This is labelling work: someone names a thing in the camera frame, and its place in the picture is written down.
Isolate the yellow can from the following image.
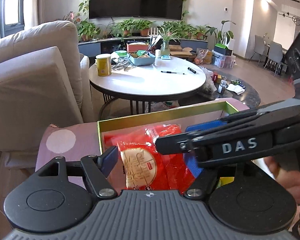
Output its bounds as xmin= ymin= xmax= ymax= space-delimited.
xmin=95 ymin=54 xmax=112 ymax=77

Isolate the pale curtain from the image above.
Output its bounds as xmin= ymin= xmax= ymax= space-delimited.
xmin=24 ymin=0 xmax=46 ymax=27

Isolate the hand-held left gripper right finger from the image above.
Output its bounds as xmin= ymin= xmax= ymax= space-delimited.
xmin=184 ymin=154 xmax=275 ymax=200

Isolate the green and black box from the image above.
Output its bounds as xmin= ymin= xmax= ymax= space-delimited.
xmin=214 ymin=44 xmax=233 ymax=56

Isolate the green potted plant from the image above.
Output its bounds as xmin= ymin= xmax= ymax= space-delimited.
xmin=196 ymin=25 xmax=208 ymax=40
xmin=77 ymin=20 xmax=101 ymax=42
xmin=117 ymin=19 xmax=138 ymax=37
xmin=182 ymin=24 xmax=198 ymax=39

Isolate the red flower decoration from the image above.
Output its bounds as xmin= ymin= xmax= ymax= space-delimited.
xmin=63 ymin=11 xmax=81 ymax=25

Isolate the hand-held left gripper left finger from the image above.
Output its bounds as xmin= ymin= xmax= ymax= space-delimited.
xmin=27 ymin=145 xmax=118 ymax=199

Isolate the round white table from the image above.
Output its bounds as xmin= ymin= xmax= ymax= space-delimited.
xmin=89 ymin=54 xmax=207 ymax=120

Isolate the pink box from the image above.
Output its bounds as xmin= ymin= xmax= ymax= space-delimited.
xmin=127 ymin=42 xmax=149 ymax=53

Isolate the blue basket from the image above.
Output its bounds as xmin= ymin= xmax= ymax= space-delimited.
xmin=129 ymin=52 xmax=156 ymax=66

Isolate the narrow dark framed window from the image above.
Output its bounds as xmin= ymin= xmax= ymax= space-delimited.
xmin=0 ymin=0 xmax=26 ymax=40

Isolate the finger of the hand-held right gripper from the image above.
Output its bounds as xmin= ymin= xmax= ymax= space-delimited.
xmin=185 ymin=109 xmax=265 ymax=133
xmin=155 ymin=119 xmax=273 ymax=155

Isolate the dark television cabinet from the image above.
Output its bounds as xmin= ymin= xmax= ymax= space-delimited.
xmin=78 ymin=36 xmax=208 ymax=58

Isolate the ring pendant lamp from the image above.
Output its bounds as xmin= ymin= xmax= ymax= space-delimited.
xmin=278 ymin=0 xmax=300 ymax=26

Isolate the person's right hand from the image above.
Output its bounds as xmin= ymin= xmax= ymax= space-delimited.
xmin=267 ymin=156 xmax=300 ymax=205

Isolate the dark round table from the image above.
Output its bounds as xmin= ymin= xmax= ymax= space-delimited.
xmin=197 ymin=67 xmax=262 ymax=108

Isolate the plastic bag of oranges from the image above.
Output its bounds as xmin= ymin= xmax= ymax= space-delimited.
xmin=194 ymin=49 xmax=213 ymax=65

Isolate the crumpled white tissue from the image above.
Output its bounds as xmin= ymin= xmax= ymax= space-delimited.
xmin=226 ymin=84 xmax=246 ymax=95

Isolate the red translucent cracker packet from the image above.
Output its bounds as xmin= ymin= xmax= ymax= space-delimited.
xmin=104 ymin=124 xmax=199 ymax=195

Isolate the peace lily plant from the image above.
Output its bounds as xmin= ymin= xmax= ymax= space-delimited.
xmin=206 ymin=20 xmax=235 ymax=46

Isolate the grey dining chair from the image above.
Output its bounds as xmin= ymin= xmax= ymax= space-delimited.
xmin=249 ymin=35 xmax=268 ymax=63
xmin=263 ymin=41 xmax=288 ymax=76

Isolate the open cardboard box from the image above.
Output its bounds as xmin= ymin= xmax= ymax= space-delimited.
xmin=170 ymin=45 xmax=197 ymax=59

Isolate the beige sofa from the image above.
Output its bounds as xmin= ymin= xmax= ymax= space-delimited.
xmin=0 ymin=21 xmax=96 ymax=167

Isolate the clear plastic bag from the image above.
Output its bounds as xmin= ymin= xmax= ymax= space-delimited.
xmin=199 ymin=66 xmax=217 ymax=94

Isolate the clear storage box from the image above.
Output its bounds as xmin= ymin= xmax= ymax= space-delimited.
xmin=212 ymin=54 xmax=236 ymax=68

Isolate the glass vase with spider plant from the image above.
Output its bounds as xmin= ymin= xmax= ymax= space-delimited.
xmin=157 ymin=26 xmax=181 ymax=57

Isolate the green cardboard box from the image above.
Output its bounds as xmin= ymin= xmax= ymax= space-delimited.
xmin=97 ymin=98 xmax=251 ymax=188

